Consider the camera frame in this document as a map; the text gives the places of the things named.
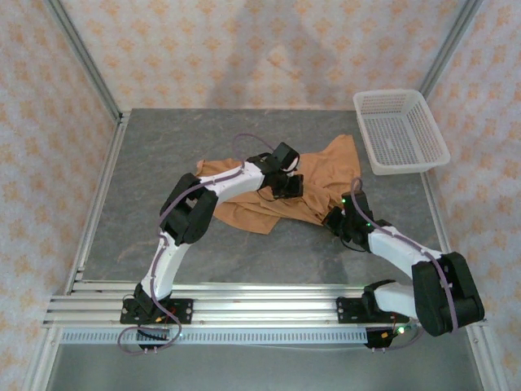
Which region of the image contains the white perforated plastic basket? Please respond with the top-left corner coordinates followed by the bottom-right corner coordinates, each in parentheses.
top-left (352, 89), bottom-right (452, 176)

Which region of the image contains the aluminium mounting rail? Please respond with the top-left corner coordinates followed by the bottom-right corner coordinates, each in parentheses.
top-left (42, 282), bottom-right (489, 329)

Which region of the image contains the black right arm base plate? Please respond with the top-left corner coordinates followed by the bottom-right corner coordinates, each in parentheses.
top-left (336, 297), bottom-right (409, 325)

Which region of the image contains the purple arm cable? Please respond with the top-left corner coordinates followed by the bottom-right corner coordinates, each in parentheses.
top-left (349, 177), bottom-right (463, 352)
top-left (116, 133), bottom-right (282, 356)

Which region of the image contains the slotted grey cable duct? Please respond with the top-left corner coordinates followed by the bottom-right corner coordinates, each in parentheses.
top-left (60, 327), bottom-right (370, 346)

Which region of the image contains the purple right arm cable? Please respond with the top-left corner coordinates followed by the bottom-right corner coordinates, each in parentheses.
top-left (349, 177), bottom-right (463, 352)

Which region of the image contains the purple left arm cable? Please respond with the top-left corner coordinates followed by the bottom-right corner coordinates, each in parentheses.
top-left (116, 133), bottom-right (282, 356)

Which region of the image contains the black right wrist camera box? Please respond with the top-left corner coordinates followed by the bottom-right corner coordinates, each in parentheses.
top-left (340, 190), bottom-right (374, 224)

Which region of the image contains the aluminium frame post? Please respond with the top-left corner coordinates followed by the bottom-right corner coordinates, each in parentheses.
top-left (43, 0), bottom-right (123, 120)
top-left (418, 0), bottom-right (485, 99)

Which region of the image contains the tan t-shirt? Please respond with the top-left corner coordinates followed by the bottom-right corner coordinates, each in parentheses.
top-left (195, 134), bottom-right (362, 235)

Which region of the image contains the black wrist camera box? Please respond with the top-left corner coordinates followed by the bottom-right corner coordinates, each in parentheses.
top-left (340, 190), bottom-right (374, 224)
top-left (271, 142), bottom-right (301, 174)

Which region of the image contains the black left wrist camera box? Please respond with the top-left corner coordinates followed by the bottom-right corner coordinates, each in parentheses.
top-left (271, 142), bottom-right (301, 174)

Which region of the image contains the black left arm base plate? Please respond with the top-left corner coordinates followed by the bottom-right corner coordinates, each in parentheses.
top-left (120, 298), bottom-right (195, 326)

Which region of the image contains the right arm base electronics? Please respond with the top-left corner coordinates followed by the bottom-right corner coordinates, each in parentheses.
top-left (364, 323), bottom-right (420, 351)

